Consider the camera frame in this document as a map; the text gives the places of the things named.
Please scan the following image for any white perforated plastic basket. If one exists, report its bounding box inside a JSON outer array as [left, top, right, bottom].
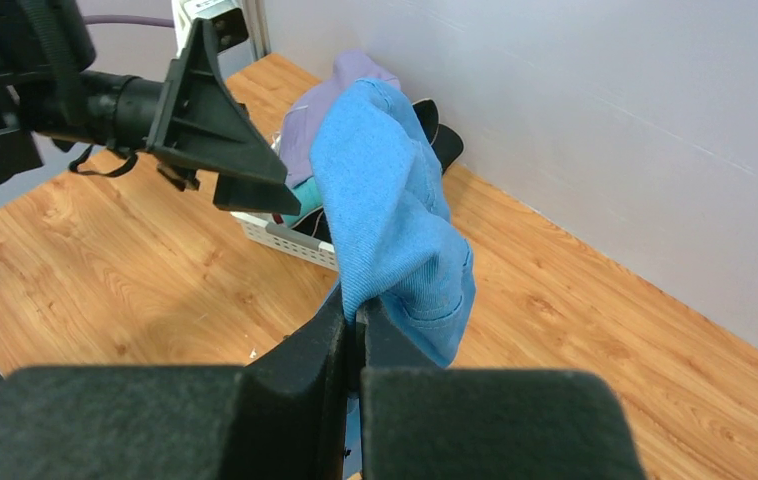
[[231, 212, 338, 272]]

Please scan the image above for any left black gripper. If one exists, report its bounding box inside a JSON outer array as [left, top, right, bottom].
[[17, 18, 301, 215]]

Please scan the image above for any blue bucket hat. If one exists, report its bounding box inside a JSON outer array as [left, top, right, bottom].
[[310, 78, 476, 367]]

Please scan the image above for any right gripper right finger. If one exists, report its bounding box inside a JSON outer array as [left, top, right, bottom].
[[355, 299, 644, 479]]

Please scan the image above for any teal hat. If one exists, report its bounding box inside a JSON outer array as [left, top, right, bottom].
[[281, 177, 323, 227]]

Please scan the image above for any purple bucket hat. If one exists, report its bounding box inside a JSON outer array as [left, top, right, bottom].
[[278, 50, 401, 188]]

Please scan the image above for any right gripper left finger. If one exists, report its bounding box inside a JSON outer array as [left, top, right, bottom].
[[0, 291, 346, 479]]

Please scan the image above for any black hat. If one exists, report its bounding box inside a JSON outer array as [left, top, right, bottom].
[[274, 99, 464, 243]]

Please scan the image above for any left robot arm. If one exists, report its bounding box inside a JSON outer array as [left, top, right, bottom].
[[0, 1, 301, 214]]

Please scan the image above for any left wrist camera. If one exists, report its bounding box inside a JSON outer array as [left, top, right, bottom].
[[171, 0, 250, 56]]

